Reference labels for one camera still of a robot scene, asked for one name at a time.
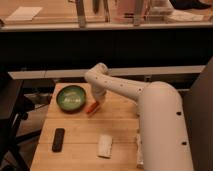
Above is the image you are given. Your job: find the white folded cloth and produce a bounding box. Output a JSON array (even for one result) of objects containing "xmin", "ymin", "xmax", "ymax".
[{"xmin": 98, "ymin": 135, "xmax": 113, "ymax": 158}]

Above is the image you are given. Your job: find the black office chair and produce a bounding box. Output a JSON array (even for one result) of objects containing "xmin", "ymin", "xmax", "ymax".
[{"xmin": 0, "ymin": 71, "xmax": 41, "ymax": 171}]

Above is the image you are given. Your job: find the black remote control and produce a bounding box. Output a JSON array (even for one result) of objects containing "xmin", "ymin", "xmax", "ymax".
[{"xmin": 52, "ymin": 128, "xmax": 65, "ymax": 152}]

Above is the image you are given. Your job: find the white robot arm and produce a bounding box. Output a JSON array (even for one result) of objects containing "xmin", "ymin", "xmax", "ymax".
[{"xmin": 84, "ymin": 63, "xmax": 194, "ymax": 171}]

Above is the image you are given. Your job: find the white paper sheet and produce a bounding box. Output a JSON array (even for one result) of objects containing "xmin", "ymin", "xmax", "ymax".
[{"xmin": 6, "ymin": 6, "xmax": 42, "ymax": 21}]

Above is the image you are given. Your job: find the green ceramic bowl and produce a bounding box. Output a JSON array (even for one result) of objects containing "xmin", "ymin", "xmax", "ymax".
[{"xmin": 56, "ymin": 85, "xmax": 86, "ymax": 112}]

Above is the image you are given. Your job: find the dark panel at right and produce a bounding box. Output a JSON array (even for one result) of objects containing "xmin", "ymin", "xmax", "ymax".
[{"xmin": 183, "ymin": 57, "xmax": 213, "ymax": 171}]

